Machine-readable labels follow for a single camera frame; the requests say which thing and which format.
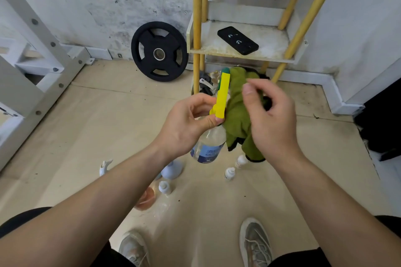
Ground person's right hand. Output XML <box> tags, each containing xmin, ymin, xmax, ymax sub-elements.
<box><xmin>243</xmin><ymin>78</ymin><xmax>306</xmax><ymax>169</ymax></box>

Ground person's left hand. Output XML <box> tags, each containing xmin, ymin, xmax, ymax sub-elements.
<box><xmin>155</xmin><ymin>93</ymin><xmax>225</xmax><ymax>161</ymax></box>

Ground clear bottle yellow green sprayer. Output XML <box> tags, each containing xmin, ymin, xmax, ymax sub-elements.
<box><xmin>190</xmin><ymin>68</ymin><xmax>232</xmax><ymax>164</ymax></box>

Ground pale blue bottle white sprayer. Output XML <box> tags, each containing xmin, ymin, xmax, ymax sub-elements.
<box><xmin>155</xmin><ymin>158</ymin><xmax>184</xmax><ymax>181</ymax></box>

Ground green microfibre cloth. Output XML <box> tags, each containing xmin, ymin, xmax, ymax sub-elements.
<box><xmin>223</xmin><ymin>66</ymin><xmax>273</xmax><ymax>164</ymax></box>

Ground orange spray bottle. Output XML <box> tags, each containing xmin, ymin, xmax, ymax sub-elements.
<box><xmin>134</xmin><ymin>186</ymin><xmax>157</xmax><ymax>212</ymax></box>

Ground white spray bottle teal label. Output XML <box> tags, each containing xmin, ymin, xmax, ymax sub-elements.
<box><xmin>99</xmin><ymin>159</ymin><xmax>114</xmax><ymax>178</ymax></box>

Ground white shelf yellow poles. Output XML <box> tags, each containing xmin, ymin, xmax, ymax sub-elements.
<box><xmin>186</xmin><ymin>0</ymin><xmax>349</xmax><ymax>96</ymax></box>

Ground black phone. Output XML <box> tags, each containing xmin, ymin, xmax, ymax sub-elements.
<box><xmin>216</xmin><ymin>25</ymin><xmax>260</xmax><ymax>56</ymax></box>

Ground person's left forearm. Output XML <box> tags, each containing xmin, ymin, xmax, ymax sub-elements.
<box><xmin>0</xmin><ymin>143</ymin><xmax>176</xmax><ymax>267</ymax></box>

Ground person's right forearm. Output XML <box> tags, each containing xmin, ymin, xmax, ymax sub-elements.
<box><xmin>275</xmin><ymin>154</ymin><xmax>401</xmax><ymax>267</ymax></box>

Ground person's right grey shoe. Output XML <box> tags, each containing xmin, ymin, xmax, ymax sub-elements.
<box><xmin>239</xmin><ymin>217</ymin><xmax>274</xmax><ymax>267</ymax></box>

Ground person's grey shoe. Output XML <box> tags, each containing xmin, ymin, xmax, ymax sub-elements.
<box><xmin>118</xmin><ymin>231</ymin><xmax>151</xmax><ymax>267</ymax></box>
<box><xmin>239</xmin><ymin>217</ymin><xmax>274</xmax><ymax>267</ymax></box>

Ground person's left grey shoe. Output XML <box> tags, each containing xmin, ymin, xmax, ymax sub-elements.
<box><xmin>118</xmin><ymin>231</ymin><xmax>151</xmax><ymax>267</ymax></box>

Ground white plastic scoop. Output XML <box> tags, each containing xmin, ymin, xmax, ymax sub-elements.
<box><xmin>199</xmin><ymin>77</ymin><xmax>216</xmax><ymax>90</ymax></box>

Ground black weight plate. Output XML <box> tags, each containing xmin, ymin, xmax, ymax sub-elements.
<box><xmin>131</xmin><ymin>21</ymin><xmax>190</xmax><ymax>83</ymax></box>

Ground black shorts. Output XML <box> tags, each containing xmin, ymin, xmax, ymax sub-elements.
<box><xmin>0</xmin><ymin>207</ymin><xmax>401</xmax><ymax>267</ymax></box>

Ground white metal rack frame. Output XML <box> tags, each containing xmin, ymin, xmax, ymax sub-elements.
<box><xmin>0</xmin><ymin>0</ymin><xmax>96</xmax><ymax>173</ymax></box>

